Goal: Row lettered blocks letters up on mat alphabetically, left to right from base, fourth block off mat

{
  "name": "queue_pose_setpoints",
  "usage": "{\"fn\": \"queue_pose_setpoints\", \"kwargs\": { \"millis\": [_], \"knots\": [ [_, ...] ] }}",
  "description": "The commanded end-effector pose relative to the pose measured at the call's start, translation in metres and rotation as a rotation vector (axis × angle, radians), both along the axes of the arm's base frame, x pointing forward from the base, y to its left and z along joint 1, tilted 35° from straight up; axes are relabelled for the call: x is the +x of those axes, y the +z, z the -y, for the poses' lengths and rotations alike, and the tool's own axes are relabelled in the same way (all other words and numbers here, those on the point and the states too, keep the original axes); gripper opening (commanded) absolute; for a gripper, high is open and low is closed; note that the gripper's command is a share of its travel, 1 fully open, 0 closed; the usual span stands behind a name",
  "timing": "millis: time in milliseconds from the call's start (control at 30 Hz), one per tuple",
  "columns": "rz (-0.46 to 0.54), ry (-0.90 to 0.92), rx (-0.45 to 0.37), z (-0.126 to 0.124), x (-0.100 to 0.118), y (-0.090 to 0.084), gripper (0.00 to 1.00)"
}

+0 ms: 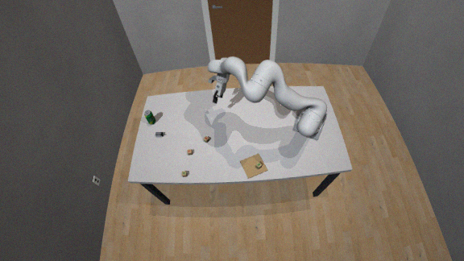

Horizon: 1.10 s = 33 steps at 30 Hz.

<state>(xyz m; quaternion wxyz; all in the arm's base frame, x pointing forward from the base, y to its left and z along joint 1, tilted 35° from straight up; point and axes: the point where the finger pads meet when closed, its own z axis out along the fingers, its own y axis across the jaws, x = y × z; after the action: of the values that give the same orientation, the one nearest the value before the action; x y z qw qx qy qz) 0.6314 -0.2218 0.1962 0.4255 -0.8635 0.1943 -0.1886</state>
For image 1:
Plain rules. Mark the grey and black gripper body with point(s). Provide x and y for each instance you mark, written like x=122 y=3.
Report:
x=222 y=88

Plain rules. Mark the green and yellow striped drink can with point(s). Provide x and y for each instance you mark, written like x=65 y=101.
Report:
x=150 y=117

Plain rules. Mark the tan square mat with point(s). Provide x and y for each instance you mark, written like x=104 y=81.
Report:
x=249 y=167

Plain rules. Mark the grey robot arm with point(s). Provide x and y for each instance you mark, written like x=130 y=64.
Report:
x=255 y=89

